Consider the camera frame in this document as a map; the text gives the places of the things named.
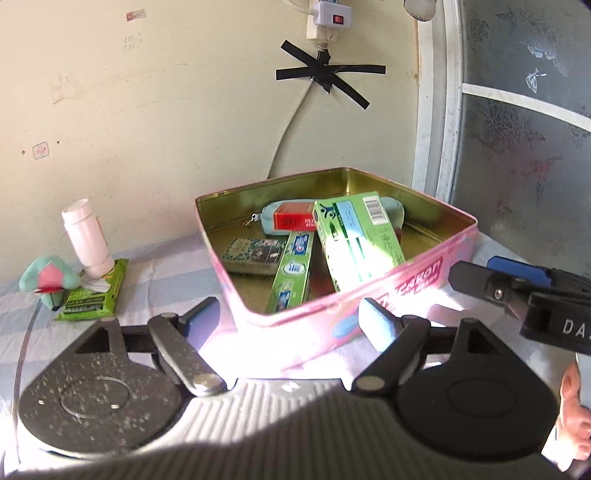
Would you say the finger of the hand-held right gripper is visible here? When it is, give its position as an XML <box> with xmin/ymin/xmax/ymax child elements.
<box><xmin>486</xmin><ymin>256</ymin><xmax>552</xmax><ymax>288</ymax></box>
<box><xmin>449</xmin><ymin>261</ymin><xmax>532</xmax><ymax>320</ymax></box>

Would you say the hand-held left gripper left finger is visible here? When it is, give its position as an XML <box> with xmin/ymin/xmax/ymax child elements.
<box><xmin>76</xmin><ymin>296</ymin><xmax>228</xmax><ymax>397</ymax></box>

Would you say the black tape cross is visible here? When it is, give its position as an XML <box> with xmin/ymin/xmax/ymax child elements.
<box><xmin>276</xmin><ymin>39</ymin><xmax>386</xmax><ymax>110</ymax></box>

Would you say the person's right hand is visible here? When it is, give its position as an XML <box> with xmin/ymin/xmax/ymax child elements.
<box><xmin>556</xmin><ymin>362</ymin><xmax>591</xmax><ymax>463</ymax></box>

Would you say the patterned window glass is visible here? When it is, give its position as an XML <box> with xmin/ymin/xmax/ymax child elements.
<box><xmin>450</xmin><ymin>0</ymin><xmax>591</xmax><ymax>289</ymax></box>

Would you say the clear tape piece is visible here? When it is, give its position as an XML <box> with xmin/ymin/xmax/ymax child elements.
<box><xmin>48</xmin><ymin>74</ymin><xmax>77</xmax><ymax>105</ymax></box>

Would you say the teal pencil case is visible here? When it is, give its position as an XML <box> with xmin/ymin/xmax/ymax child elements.
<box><xmin>245</xmin><ymin>196</ymin><xmax>406</xmax><ymax>234</ymax></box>

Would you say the white bulb lamp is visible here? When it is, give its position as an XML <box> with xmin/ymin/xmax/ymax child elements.
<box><xmin>404</xmin><ymin>0</ymin><xmax>437</xmax><ymax>22</ymax></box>

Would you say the large green box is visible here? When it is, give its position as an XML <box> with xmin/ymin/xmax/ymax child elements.
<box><xmin>313</xmin><ymin>191</ymin><xmax>407</xmax><ymax>294</ymax></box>

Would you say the red box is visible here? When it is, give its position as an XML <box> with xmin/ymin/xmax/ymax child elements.
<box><xmin>273</xmin><ymin>202</ymin><xmax>319</xmax><ymax>232</ymax></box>

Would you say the teal plush toy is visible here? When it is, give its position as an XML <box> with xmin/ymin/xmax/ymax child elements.
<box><xmin>18</xmin><ymin>255</ymin><xmax>81</xmax><ymax>311</ymax></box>

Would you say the white power strip red switch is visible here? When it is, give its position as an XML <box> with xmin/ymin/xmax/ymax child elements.
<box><xmin>306</xmin><ymin>0</ymin><xmax>352</xmax><ymax>43</ymax></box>

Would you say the green patterned packet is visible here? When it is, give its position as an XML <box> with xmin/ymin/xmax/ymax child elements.
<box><xmin>221</xmin><ymin>237</ymin><xmax>287</xmax><ymax>277</ymax></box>

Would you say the pink tin box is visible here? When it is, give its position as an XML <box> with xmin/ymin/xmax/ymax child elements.
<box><xmin>194</xmin><ymin>167</ymin><xmax>478</xmax><ymax>371</ymax></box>

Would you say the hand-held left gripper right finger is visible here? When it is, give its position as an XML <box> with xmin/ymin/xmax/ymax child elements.
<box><xmin>350</xmin><ymin>298</ymin><xmax>527</xmax><ymax>396</ymax></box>

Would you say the green toothpaste box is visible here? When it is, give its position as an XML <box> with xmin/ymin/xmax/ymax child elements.
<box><xmin>265</xmin><ymin>231</ymin><xmax>317</xmax><ymax>315</ymax></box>

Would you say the green tissue packet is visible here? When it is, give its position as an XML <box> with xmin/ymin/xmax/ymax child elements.
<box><xmin>53</xmin><ymin>258</ymin><xmax>130</xmax><ymax>322</ymax></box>

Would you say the white plastic bottle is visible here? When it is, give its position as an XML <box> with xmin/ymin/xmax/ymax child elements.
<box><xmin>61</xmin><ymin>198</ymin><xmax>115</xmax><ymax>280</ymax></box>

